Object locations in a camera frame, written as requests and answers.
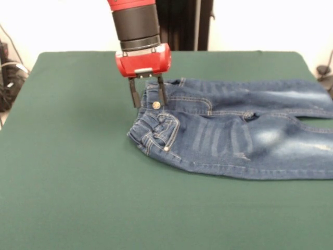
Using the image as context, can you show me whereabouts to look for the dark green table cloth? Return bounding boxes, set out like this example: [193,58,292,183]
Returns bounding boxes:
[0,51,333,250]

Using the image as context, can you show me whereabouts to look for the blue denim jeans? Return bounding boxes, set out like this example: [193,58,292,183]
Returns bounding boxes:
[126,77,333,181]

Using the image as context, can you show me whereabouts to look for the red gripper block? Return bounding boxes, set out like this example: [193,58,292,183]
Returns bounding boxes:
[115,43,172,109]

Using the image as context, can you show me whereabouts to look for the black cable bundle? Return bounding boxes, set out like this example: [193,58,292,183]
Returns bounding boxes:
[0,23,31,131]

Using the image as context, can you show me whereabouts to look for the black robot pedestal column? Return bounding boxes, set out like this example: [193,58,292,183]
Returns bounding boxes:
[156,0,216,52]

